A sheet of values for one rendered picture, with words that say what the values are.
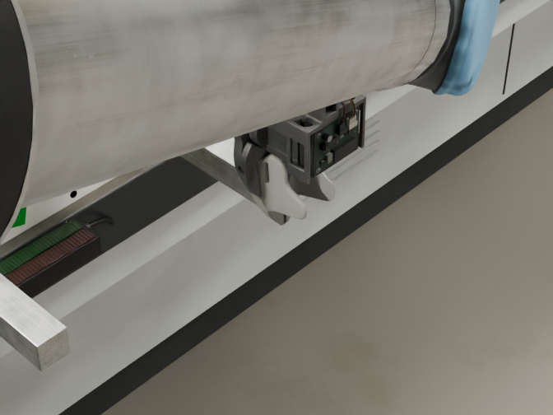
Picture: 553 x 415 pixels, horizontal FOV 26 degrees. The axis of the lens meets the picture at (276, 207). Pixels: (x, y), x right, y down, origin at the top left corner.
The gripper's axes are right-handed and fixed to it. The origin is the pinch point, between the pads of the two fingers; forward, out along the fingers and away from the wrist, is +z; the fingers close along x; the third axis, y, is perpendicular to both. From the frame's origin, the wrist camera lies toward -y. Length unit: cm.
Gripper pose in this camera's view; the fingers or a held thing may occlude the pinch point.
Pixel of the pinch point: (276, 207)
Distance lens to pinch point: 108.8
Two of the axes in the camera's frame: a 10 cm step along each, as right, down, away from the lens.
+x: 7.0, -4.6, 5.4
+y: 7.1, 4.4, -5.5
